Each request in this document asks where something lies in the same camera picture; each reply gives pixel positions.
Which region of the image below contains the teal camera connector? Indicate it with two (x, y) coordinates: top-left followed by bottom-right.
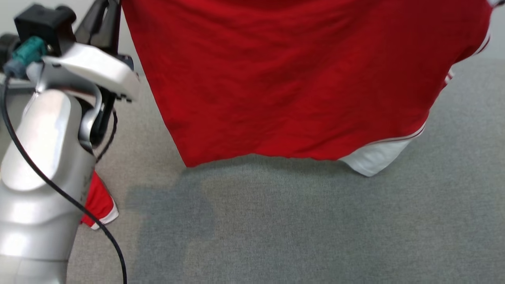
(4, 36), (48, 78)

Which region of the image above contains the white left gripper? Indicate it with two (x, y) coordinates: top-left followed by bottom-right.
(41, 0), (140, 102)

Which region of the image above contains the red white jersey shirt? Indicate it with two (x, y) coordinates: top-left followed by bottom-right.
(120, 0), (494, 177)

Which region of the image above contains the red shorts white trim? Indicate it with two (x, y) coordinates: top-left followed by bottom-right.
(81, 170), (119, 230)

